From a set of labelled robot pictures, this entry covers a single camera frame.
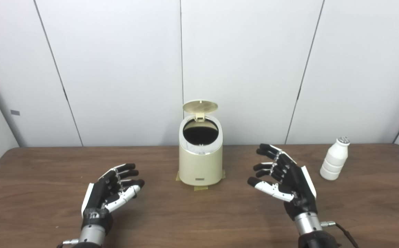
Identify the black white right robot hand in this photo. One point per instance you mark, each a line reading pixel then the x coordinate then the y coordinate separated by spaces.
pixel 299 186

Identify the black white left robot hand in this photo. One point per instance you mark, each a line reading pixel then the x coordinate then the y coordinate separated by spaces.
pixel 99 196

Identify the small white plastic bottle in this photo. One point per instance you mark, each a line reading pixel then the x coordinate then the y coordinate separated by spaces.
pixel 333 162

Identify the cream-colored bin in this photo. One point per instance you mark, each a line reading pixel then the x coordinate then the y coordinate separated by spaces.
pixel 201 167

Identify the small grey wall tag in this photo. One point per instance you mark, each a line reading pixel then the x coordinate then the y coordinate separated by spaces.
pixel 15 112

